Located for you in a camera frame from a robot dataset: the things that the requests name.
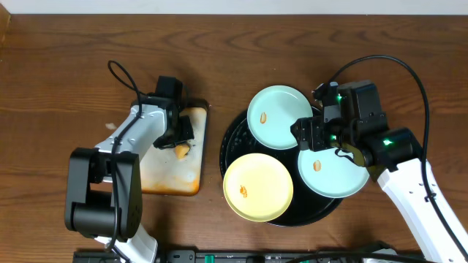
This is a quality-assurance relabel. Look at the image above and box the round black tray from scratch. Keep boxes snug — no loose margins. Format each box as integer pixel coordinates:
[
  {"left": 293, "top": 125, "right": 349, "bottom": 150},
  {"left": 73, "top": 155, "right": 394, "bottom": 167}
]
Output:
[{"left": 219, "top": 110, "right": 341, "bottom": 226}]

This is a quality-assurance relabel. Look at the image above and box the mint green plate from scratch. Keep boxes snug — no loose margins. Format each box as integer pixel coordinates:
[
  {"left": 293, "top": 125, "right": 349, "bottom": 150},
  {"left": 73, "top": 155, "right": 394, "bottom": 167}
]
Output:
[
  {"left": 247, "top": 85, "right": 313, "bottom": 150},
  {"left": 298, "top": 148, "right": 369, "bottom": 199}
]

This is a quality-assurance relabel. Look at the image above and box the green and yellow sponge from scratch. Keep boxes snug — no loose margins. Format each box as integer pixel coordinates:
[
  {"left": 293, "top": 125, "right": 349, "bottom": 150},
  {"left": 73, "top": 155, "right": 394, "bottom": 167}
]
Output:
[{"left": 174, "top": 143, "right": 191, "bottom": 159}]

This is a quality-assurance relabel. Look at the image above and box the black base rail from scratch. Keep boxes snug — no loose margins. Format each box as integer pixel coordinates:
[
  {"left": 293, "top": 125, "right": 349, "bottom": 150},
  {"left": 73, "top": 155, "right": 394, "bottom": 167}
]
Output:
[{"left": 72, "top": 243, "right": 429, "bottom": 263}]

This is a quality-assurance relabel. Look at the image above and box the pale yellow plate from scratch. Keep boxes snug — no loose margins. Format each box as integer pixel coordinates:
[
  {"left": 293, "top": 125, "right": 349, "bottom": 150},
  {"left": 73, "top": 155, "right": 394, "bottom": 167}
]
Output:
[{"left": 223, "top": 153, "right": 294, "bottom": 222}]

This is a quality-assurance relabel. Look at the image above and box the rectangular soapy baking tray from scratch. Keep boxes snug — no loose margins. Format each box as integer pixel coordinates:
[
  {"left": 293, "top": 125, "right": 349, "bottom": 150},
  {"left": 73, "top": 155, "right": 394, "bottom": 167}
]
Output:
[{"left": 140, "top": 99, "right": 209, "bottom": 196}]

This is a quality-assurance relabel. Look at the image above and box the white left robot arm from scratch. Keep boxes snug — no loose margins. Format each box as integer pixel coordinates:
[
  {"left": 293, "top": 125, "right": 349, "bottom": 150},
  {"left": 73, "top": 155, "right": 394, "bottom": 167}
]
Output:
[{"left": 64, "top": 96, "right": 193, "bottom": 262}]

